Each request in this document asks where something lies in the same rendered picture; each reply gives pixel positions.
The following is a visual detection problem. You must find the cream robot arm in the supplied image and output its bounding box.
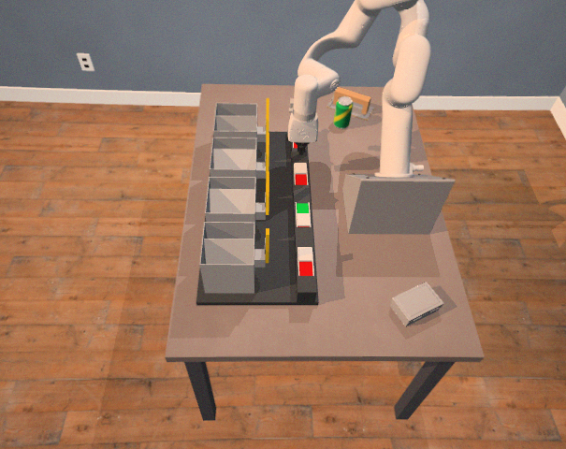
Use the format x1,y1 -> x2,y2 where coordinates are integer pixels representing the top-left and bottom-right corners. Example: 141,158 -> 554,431
289,0 -> 431,178

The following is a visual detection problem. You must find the green and yellow drink can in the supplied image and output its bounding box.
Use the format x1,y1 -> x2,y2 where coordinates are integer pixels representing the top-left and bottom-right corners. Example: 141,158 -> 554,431
333,96 -> 353,128

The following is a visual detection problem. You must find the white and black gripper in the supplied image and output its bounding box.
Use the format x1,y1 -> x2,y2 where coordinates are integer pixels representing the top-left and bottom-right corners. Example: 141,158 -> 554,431
287,113 -> 318,155

